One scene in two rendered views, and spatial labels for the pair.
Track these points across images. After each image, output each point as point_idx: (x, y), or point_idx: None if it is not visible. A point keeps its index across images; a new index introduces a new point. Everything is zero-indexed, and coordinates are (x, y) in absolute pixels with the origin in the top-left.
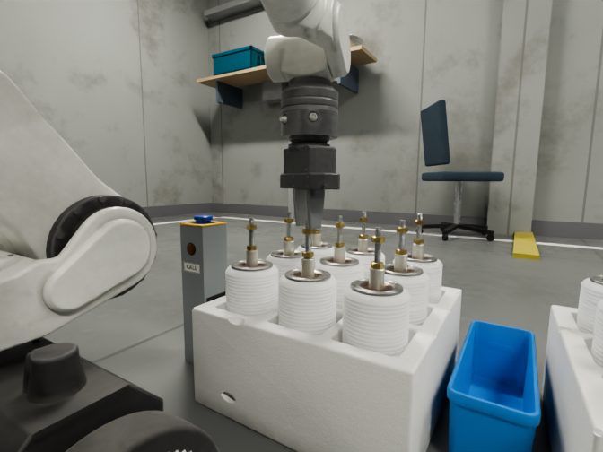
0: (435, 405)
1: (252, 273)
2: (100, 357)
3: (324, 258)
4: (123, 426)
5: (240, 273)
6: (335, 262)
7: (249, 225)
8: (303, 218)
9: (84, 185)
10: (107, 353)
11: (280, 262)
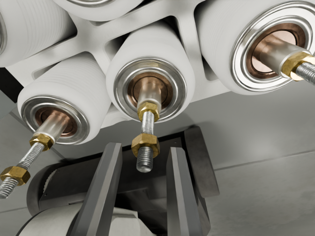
0: None
1: (93, 133)
2: (18, 121)
3: None
4: (206, 190)
5: (87, 141)
6: None
7: (24, 184)
8: (117, 169)
9: None
10: (12, 118)
11: (16, 59)
